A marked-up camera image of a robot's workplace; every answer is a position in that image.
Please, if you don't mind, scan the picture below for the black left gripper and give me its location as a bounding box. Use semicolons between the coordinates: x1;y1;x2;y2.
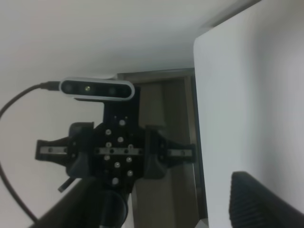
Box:
35;87;195;192

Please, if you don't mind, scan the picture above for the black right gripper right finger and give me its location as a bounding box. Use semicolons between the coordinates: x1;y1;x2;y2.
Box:
229;171;304;228

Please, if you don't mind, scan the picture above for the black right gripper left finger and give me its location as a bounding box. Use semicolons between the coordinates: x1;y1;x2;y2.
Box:
31;178;128;228

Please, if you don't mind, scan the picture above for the white table panel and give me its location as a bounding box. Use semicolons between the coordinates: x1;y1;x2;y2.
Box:
194;0;304;228

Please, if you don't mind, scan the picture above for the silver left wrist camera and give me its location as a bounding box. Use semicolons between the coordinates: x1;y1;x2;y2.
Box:
59;77;135;102

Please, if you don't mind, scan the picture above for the black left camera cable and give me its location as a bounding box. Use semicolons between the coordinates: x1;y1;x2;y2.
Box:
0;81;61;221

